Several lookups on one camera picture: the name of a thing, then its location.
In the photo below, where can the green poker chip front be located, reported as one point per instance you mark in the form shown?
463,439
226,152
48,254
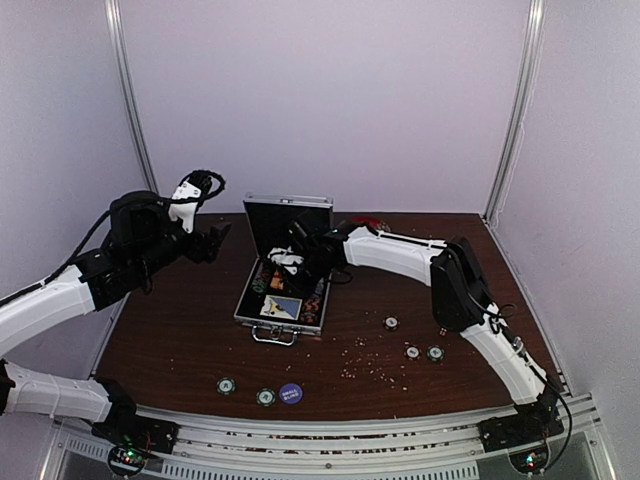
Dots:
266,397

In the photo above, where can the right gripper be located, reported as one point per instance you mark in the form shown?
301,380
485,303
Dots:
302,288

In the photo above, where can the red card deck box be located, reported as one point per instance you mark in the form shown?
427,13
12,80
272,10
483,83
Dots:
278,281

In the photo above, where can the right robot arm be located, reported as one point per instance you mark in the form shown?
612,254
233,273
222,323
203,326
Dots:
460,299

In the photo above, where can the chip row in case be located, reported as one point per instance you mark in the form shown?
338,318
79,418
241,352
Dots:
313,306
261,280

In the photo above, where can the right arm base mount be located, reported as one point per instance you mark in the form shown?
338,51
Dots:
525,439

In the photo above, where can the left aluminium frame post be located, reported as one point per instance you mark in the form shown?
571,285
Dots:
117,36

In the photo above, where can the red black poker chip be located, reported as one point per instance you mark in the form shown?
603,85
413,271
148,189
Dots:
391,323

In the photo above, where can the aluminium frame post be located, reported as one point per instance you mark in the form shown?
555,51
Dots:
117,36
525,78

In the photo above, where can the green poker chip left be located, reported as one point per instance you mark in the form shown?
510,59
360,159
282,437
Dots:
226,386

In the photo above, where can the green poker chip right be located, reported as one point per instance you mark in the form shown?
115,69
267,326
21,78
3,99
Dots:
435,353

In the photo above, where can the red decorated plate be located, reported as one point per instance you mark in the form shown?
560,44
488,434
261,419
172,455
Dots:
373,222

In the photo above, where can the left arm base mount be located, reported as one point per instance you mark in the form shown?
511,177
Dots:
135,442

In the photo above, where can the right aluminium frame post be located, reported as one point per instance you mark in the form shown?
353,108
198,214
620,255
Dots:
525,78

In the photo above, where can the green poker chip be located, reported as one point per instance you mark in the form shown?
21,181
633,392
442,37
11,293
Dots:
435,353
226,386
266,397

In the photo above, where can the front aluminium rail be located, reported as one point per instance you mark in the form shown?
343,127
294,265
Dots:
444,446

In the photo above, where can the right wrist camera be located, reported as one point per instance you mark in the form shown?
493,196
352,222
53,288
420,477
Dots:
286,259

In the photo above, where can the blue yellow card deck box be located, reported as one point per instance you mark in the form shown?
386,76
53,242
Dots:
281,307

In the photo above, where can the aluminium poker case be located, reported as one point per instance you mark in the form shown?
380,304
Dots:
280,221

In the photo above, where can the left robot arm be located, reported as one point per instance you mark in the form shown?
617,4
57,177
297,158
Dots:
147,233

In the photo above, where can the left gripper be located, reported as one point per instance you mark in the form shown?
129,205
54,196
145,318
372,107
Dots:
206,244

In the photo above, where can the chip row in case right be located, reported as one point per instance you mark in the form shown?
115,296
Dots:
313,306

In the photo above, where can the black white poker chip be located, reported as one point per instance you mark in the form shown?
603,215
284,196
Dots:
412,352

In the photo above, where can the chip row in case left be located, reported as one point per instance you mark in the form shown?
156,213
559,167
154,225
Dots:
261,280

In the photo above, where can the purple small blind button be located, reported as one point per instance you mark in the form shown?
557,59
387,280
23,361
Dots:
291,393

